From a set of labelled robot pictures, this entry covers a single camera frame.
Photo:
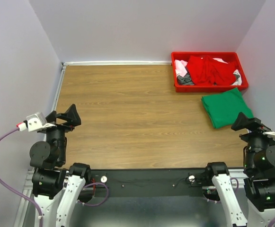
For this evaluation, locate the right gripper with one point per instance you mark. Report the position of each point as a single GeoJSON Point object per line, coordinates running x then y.
{"type": "Point", "coordinates": [253, 135]}

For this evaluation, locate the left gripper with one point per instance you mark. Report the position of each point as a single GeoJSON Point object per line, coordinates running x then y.
{"type": "Point", "coordinates": [58, 126]}

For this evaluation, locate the green t shirt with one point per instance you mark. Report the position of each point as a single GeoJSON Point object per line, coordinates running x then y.
{"type": "Point", "coordinates": [224, 108]}

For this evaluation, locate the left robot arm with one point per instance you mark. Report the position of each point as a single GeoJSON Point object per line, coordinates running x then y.
{"type": "Point", "coordinates": [55, 189]}

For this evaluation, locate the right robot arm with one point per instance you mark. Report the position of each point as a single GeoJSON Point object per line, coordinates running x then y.
{"type": "Point", "coordinates": [259, 185]}

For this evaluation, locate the red t shirt in bin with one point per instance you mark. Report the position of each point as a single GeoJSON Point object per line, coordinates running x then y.
{"type": "Point", "coordinates": [206, 71]}

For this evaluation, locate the red plastic bin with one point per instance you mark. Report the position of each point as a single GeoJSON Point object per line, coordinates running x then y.
{"type": "Point", "coordinates": [226, 56]}

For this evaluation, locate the grey t shirt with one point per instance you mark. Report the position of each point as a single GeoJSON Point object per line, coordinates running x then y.
{"type": "Point", "coordinates": [185, 80]}

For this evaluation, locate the white pink t shirt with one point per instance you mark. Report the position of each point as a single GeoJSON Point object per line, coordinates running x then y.
{"type": "Point", "coordinates": [180, 67]}

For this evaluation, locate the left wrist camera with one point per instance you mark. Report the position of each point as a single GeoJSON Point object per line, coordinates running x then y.
{"type": "Point", "coordinates": [35, 122]}

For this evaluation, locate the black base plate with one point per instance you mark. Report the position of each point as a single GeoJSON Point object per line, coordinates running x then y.
{"type": "Point", "coordinates": [157, 182]}

